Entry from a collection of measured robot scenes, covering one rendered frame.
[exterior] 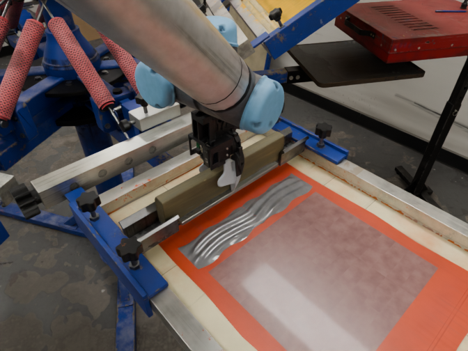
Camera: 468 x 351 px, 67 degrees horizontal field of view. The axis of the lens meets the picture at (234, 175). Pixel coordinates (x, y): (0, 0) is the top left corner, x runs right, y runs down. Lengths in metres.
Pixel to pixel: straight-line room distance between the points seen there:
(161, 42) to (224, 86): 0.10
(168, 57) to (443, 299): 0.64
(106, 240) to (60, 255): 1.40
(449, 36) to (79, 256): 1.95
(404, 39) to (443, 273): 0.90
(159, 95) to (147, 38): 0.22
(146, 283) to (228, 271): 0.16
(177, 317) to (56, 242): 1.64
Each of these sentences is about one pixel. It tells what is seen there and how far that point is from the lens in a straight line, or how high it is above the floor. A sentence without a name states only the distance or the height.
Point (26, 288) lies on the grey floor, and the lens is 2.08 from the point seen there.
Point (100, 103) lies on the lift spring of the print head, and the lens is 1.07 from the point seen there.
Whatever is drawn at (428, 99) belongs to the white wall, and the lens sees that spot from 2.75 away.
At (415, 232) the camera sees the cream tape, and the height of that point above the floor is 0.96.
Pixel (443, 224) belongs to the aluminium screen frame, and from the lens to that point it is 0.86.
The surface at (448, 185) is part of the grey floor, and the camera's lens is 2.70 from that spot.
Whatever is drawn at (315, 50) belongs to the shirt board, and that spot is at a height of 0.95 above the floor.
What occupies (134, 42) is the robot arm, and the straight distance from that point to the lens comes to 0.32.
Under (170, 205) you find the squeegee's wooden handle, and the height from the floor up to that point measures 1.05.
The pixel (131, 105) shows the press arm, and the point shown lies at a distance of 1.07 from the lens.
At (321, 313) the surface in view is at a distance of 0.69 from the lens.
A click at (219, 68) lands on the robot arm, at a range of 0.39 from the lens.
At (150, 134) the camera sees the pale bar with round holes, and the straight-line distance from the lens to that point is 0.93.
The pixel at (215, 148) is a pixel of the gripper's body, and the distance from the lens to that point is 0.68.
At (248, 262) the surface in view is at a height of 0.96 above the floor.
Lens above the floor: 1.54
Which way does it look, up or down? 40 degrees down
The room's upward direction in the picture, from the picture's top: straight up
